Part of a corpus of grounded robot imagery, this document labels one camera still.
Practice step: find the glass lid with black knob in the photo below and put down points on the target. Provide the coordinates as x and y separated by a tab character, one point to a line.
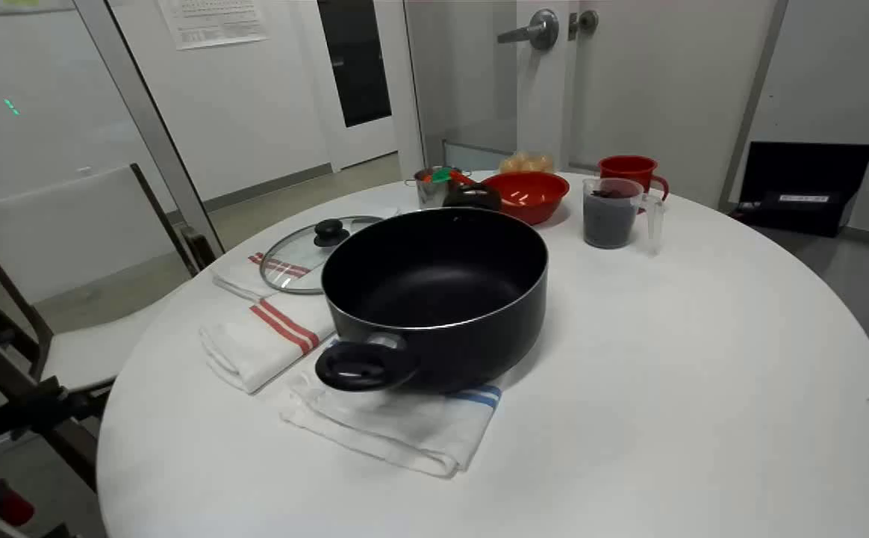
300	262

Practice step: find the black cooking pot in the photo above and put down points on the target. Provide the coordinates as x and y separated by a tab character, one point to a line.
435	299

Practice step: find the small black object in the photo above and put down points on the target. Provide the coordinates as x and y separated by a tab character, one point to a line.
470	198

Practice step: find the glass jar with colourful contents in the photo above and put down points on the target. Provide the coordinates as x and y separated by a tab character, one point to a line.
432	186

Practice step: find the red plastic bowl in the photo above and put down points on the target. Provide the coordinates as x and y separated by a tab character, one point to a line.
526	196

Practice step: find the pale yellow round food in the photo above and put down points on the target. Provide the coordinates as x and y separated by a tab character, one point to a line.
526	162

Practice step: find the blue striped white towel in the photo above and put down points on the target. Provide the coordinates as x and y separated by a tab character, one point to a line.
405	428

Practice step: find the grey mug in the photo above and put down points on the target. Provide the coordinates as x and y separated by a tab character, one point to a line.
606	219

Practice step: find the red striped white towel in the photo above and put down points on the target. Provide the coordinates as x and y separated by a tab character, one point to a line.
254	349
242	280

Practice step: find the red mug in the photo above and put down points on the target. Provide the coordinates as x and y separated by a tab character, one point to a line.
630	169

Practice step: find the dark narrow door window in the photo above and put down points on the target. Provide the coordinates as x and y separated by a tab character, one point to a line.
353	62

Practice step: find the small clear plastic cup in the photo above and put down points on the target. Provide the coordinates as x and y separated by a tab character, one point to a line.
656	226

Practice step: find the silver door lock knob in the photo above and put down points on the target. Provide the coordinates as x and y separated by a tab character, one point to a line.
584	23

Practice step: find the dark metal stand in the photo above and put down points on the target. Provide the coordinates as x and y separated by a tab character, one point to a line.
15	398

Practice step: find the white paper sheet on wall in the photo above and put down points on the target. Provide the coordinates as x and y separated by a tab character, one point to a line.
209	23

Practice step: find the white chair with dark frame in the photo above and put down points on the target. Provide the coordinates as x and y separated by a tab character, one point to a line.
75	250

